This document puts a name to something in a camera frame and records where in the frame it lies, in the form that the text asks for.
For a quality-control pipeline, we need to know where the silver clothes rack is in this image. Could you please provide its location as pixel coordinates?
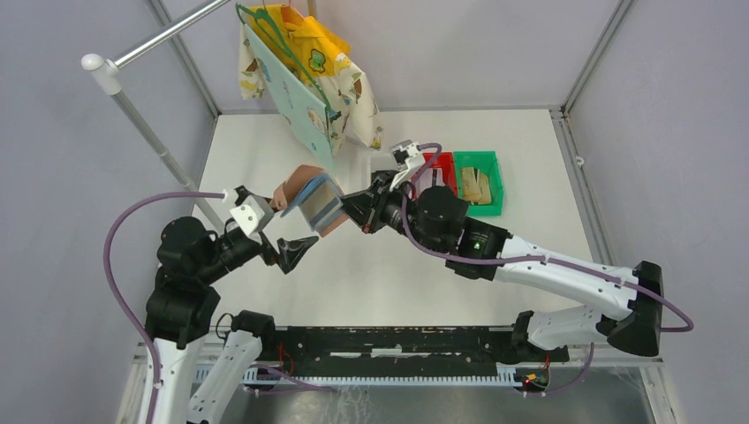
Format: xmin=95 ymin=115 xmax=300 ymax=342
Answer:
xmin=80 ymin=0 xmax=276 ymax=235

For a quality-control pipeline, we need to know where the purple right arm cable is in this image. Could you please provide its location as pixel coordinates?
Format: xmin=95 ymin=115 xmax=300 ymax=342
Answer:
xmin=400 ymin=141 xmax=695 ymax=399

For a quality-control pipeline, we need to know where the green plastic bin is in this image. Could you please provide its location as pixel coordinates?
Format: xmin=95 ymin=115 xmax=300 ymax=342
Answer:
xmin=453 ymin=151 xmax=504 ymax=217

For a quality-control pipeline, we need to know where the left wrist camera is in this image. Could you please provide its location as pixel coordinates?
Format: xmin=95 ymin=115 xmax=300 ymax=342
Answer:
xmin=222 ymin=188 xmax=277 ymax=238

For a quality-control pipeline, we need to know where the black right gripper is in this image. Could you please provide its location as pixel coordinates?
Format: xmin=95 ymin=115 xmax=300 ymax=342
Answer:
xmin=336 ymin=170 xmax=443 ymax=255

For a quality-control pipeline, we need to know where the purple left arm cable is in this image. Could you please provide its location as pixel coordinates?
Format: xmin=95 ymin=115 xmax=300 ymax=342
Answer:
xmin=102 ymin=190 xmax=329 ymax=424

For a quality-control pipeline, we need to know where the white slotted cable duct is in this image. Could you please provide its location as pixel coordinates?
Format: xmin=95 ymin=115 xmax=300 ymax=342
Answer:
xmin=195 ymin=365 xmax=519 ymax=388

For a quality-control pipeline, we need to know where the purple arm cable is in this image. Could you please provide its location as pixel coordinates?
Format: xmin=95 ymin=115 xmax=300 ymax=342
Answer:
xmin=400 ymin=141 xmax=695 ymax=399
xmin=102 ymin=190 xmax=329 ymax=424

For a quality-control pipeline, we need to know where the gold cards stack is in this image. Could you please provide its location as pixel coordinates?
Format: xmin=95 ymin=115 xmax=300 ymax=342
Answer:
xmin=460 ymin=167 xmax=492 ymax=206

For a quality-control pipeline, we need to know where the white cards stack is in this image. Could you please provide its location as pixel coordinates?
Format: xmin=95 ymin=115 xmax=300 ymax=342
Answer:
xmin=424 ymin=168 xmax=446 ymax=187

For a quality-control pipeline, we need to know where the white plastic bin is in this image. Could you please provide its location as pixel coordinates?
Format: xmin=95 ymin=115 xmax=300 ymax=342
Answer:
xmin=365 ymin=152 xmax=397 ymax=186

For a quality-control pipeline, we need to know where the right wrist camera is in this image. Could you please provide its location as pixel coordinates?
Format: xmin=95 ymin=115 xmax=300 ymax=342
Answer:
xmin=390 ymin=140 xmax=426 ymax=191

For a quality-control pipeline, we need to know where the red plastic bin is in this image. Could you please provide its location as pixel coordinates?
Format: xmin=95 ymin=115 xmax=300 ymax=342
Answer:
xmin=414 ymin=152 xmax=458 ymax=195

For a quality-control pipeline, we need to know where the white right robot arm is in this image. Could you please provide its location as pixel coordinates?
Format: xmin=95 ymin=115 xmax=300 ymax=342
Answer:
xmin=342 ymin=172 xmax=663 ymax=360

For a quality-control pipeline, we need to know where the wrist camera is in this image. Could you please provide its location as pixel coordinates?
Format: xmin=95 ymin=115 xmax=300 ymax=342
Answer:
xmin=390 ymin=140 xmax=426 ymax=191
xmin=222 ymin=188 xmax=277 ymax=238

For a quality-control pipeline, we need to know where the light green cartoon garment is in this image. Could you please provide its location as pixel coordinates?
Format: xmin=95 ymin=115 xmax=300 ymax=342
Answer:
xmin=240 ymin=25 xmax=335 ymax=171

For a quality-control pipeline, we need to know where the yellow patterned children shirt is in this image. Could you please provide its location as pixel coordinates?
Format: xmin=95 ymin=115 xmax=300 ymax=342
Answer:
xmin=238 ymin=4 xmax=384 ymax=151

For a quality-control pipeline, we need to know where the green clothes hanger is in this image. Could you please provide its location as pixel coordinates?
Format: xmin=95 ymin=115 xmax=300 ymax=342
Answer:
xmin=235 ymin=3 xmax=331 ymax=113

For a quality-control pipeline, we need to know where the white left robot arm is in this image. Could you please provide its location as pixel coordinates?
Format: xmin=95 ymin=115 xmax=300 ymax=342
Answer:
xmin=139 ymin=185 xmax=318 ymax=423

